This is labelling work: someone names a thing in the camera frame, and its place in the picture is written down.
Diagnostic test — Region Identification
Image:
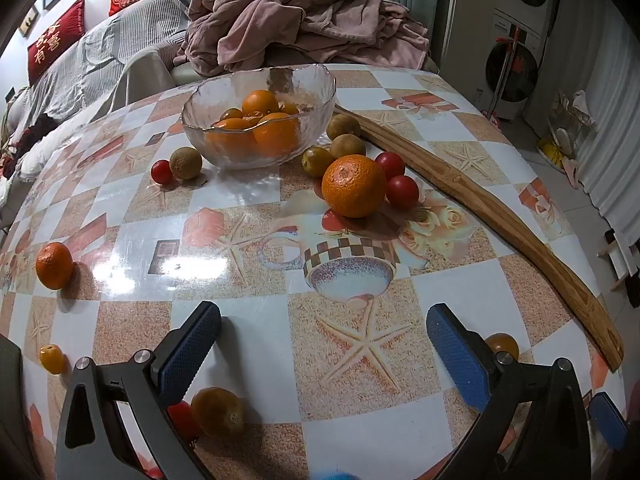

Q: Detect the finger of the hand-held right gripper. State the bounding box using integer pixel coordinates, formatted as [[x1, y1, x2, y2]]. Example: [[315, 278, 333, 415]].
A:
[[588, 393, 629, 452]]

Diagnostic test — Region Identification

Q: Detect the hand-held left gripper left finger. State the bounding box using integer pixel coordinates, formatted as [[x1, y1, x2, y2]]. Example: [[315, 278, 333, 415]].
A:
[[55, 301, 222, 480]]

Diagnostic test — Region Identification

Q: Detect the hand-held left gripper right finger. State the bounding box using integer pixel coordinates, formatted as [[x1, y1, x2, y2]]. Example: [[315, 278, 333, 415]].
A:
[[426, 303, 593, 480]]

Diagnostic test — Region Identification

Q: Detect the orange cherry tomato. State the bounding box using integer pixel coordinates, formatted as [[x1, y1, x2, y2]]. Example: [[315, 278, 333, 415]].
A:
[[485, 333, 520, 357]]

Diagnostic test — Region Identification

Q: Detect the yellow-orange fruit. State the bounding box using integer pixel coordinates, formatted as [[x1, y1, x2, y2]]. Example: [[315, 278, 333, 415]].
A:
[[190, 386, 245, 438]]

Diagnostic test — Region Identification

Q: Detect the small yellow tomato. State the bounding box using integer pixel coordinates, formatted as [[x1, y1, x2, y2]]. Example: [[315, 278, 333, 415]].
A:
[[39, 344, 66, 375]]

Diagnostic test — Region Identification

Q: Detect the brown round fruit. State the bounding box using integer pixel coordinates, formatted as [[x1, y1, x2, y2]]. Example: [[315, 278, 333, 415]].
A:
[[169, 147, 203, 180], [330, 133, 367, 159], [326, 113, 362, 141]]

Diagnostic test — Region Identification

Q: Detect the yellow-green tomato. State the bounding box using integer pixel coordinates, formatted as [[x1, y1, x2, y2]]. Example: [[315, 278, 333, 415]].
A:
[[301, 146, 335, 178]]

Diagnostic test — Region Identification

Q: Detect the checkered printed tablecloth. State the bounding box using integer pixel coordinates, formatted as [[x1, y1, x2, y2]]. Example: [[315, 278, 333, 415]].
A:
[[0, 64, 632, 480]]

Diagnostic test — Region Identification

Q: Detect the curved wooden stick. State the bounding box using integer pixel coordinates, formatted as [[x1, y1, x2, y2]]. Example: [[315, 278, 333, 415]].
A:
[[334, 104, 625, 372]]

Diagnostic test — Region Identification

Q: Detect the small wooden rack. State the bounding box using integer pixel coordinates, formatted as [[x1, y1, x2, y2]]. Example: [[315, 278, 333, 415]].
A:
[[597, 229, 640, 293]]

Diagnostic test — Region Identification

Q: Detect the small mandarin orange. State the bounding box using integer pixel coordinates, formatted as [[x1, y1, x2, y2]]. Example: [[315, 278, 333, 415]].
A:
[[35, 242, 74, 290]]

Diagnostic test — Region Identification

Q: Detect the large orange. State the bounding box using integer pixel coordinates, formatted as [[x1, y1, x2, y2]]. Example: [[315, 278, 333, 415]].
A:
[[242, 89, 280, 118], [205, 119, 258, 158], [252, 112, 300, 157], [321, 154, 388, 219]]

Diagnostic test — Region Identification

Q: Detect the clear plastic bag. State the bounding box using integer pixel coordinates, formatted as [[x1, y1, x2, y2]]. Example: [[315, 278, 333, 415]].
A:
[[537, 90, 601, 186]]

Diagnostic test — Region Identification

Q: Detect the dark red cloth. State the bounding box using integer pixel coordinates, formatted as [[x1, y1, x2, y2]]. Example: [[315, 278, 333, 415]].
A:
[[0, 112, 61, 178]]

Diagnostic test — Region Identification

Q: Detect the clear glass bowl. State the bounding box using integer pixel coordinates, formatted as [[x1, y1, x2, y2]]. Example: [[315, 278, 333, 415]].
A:
[[181, 64, 337, 168]]

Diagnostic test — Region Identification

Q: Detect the white curtain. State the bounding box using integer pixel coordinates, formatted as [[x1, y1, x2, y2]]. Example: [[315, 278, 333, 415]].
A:
[[550, 0, 640, 241]]

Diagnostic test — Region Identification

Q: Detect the red mop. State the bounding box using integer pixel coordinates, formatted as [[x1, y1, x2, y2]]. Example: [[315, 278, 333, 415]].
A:
[[487, 27, 521, 116]]

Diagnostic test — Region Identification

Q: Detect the grey striped sofa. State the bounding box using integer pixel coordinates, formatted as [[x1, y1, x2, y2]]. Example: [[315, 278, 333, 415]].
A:
[[0, 0, 193, 181]]

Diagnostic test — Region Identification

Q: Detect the pink blanket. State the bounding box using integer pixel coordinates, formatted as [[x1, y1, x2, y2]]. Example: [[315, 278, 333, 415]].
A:
[[182, 0, 431, 75]]

